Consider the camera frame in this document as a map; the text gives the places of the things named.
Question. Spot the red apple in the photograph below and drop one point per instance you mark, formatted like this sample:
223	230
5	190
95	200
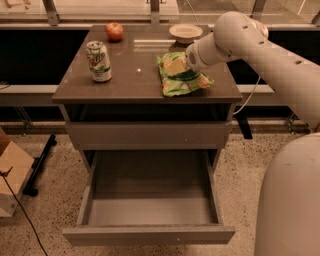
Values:
114	31

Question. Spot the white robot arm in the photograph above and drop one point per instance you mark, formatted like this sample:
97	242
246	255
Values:
288	216

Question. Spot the white shallow bowl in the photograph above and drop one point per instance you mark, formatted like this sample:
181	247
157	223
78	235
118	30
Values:
185	33

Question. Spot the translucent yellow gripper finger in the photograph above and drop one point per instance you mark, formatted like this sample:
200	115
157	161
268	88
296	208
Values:
175	66

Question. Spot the green white soda can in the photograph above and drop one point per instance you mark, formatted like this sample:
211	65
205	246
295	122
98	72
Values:
99	62

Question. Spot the open grey middle drawer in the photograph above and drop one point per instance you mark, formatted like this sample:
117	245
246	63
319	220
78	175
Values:
150	197

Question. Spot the cardboard box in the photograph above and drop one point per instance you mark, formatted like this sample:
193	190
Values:
16	163

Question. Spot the green rice chip bag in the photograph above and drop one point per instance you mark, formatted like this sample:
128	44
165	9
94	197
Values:
182	83

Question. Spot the black table leg foot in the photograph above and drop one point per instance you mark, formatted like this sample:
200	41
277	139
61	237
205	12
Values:
241	117

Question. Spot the closed grey top drawer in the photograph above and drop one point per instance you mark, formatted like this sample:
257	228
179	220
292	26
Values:
148	135

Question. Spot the grey drawer cabinet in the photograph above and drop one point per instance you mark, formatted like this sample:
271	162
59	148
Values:
134	94

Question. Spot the black metal stand leg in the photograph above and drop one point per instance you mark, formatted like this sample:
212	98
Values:
37	166

